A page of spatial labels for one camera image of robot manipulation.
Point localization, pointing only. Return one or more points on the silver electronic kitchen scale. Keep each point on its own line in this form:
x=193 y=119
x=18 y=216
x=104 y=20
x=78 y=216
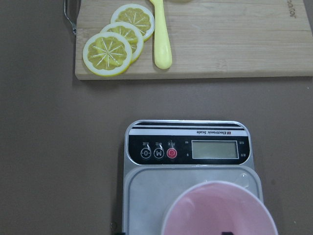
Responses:
x=164 y=158

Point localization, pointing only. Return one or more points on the yellow plastic knife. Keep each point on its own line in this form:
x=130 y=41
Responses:
x=162 y=48

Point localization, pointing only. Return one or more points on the bamboo cutting board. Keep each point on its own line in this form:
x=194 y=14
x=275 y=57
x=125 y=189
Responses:
x=232 y=38

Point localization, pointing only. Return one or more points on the lemon slice middle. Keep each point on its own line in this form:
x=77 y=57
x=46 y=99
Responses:
x=131 y=33

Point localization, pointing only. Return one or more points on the lemon slice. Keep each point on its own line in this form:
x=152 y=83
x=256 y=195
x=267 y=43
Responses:
x=107 y=54
x=131 y=33
x=137 y=15

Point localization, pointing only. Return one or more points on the lemon slice front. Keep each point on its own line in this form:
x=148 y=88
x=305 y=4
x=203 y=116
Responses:
x=107 y=54

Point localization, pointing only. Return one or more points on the lemon slice back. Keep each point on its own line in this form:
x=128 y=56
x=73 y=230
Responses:
x=137 y=15

